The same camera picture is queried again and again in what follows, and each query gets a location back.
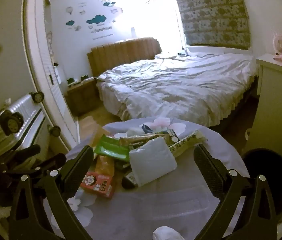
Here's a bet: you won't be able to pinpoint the white dresser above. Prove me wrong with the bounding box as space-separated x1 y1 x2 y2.
243 54 282 165

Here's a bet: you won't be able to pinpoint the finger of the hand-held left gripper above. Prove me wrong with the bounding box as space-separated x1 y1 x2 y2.
12 145 41 164
30 153 67 175

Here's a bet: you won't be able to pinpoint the red cartoon carton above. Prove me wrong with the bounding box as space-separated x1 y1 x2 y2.
80 170 116 198

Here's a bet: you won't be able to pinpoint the brown wrapper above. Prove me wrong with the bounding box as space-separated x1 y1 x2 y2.
120 134 169 147

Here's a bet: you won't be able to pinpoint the small dark carton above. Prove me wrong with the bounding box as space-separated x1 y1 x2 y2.
121 172 139 189

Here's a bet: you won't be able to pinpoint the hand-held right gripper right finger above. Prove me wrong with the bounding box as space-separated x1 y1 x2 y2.
193 144 279 240

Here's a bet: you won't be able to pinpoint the cloud and sun wall stickers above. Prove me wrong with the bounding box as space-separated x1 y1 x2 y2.
66 0 124 40

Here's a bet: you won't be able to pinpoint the bed with white bedding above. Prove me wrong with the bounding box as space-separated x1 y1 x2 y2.
96 52 259 128

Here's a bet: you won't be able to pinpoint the wooden nightstand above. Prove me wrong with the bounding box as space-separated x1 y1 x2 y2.
65 77 100 117

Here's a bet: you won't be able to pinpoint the black trash bin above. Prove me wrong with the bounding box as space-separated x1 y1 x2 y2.
242 149 282 222

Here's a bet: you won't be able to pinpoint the white plastic pouch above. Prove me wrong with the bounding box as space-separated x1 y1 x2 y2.
128 136 178 187

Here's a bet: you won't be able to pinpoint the silver ribbed suitcase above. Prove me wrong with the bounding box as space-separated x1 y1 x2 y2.
0 91 61 160

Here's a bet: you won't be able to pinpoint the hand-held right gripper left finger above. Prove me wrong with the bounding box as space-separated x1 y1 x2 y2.
8 145 95 240

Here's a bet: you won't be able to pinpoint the floral roman blind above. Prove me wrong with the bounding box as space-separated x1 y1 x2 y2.
171 0 251 48

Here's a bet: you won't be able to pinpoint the tan padded headboard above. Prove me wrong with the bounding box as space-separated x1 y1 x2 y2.
87 37 162 78

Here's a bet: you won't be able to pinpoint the glossy green packet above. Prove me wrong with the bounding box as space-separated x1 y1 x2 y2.
93 134 130 162

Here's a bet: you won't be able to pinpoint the long cream wrapper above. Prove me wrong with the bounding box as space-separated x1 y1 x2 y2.
168 130 204 158

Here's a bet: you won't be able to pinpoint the white louvred wardrobe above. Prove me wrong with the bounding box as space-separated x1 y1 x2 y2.
25 0 81 145

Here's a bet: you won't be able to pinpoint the orange packet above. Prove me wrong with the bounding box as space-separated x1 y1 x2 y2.
95 155 116 177

